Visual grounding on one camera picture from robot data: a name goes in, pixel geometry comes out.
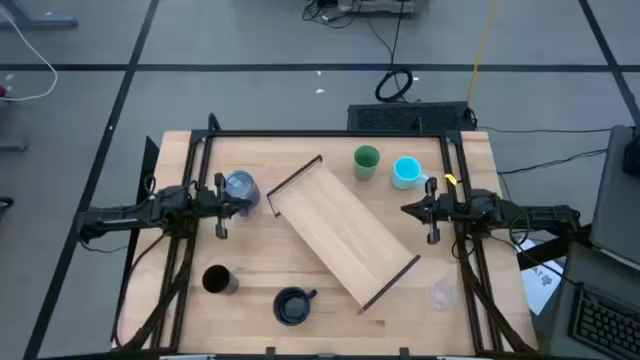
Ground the black vented box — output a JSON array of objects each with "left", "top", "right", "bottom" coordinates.
[{"left": 347, "top": 101, "right": 474, "bottom": 133}]

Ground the tall black cup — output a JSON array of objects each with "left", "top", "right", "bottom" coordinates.
[{"left": 201, "top": 264, "right": 240, "bottom": 296}]

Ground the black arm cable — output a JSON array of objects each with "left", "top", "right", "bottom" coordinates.
[{"left": 110, "top": 230, "right": 169, "bottom": 349}]

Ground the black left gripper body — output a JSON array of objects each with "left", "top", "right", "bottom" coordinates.
[{"left": 196, "top": 172, "right": 229, "bottom": 240}]

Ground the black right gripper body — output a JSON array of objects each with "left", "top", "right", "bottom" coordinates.
[{"left": 424, "top": 177, "right": 459, "bottom": 245}]

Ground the black keyboard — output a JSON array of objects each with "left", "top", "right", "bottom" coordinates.
[{"left": 569, "top": 284, "right": 640, "bottom": 357}]

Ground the black metal table frame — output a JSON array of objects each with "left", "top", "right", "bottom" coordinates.
[{"left": 112, "top": 112, "right": 539, "bottom": 360}]

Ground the white floor cable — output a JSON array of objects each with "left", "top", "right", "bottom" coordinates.
[{"left": 0, "top": 7, "right": 59, "bottom": 103}]

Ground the power strip board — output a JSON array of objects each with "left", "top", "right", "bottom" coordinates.
[{"left": 319, "top": 0, "right": 417, "bottom": 15}]

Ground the yellow cable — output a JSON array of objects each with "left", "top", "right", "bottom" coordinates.
[{"left": 467, "top": 0, "right": 500, "bottom": 109}]

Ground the clear glass cup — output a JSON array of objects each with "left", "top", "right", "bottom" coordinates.
[{"left": 428, "top": 279, "right": 456, "bottom": 311}]

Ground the grey metal table foot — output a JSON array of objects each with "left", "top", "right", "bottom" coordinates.
[{"left": 0, "top": 0, "right": 80, "bottom": 30}]

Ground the coiled black cable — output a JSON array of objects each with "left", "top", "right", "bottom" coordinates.
[{"left": 374, "top": 68, "right": 415, "bottom": 104}]

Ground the navy speckled enamel mug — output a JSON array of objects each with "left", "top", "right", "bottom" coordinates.
[{"left": 272, "top": 286, "right": 319, "bottom": 327}]

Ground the white paper sheet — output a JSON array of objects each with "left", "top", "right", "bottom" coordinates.
[{"left": 517, "top": 238, "right": 565, "bottom": 316}]

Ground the black floor cable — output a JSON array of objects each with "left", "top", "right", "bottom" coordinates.
[
  {"left": 497, "top": 148, "right": 609, "bottom": 177},
  {"left": 477, "top": 124, "right": 613, "bottom": 136}
]

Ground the teal ceramic mug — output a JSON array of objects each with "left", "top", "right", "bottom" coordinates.
[{"left": 390, "top": 156, "right": 430, "bottom": 191}]

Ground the blue tumbler with clear lid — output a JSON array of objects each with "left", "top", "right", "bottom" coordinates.
[{"left": 223, "top": 170, "right": 261, "bottom": 218}]

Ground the wooden shelf with black legs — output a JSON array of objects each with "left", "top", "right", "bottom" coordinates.
[{"left": 266, "top": 154, "right": 422, "bottom": 315}]

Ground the grey desk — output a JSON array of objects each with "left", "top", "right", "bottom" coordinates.
[
  {"left": 545, "top": 242, "right": 640, "bottom": 360},
  {"left": 589, "top": 124, "right": 640, "bottom": 271}
]

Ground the green plastic cup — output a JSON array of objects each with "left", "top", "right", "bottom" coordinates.
[{"left": 353, "top": 144, "right": 381, "bottom": 182}]

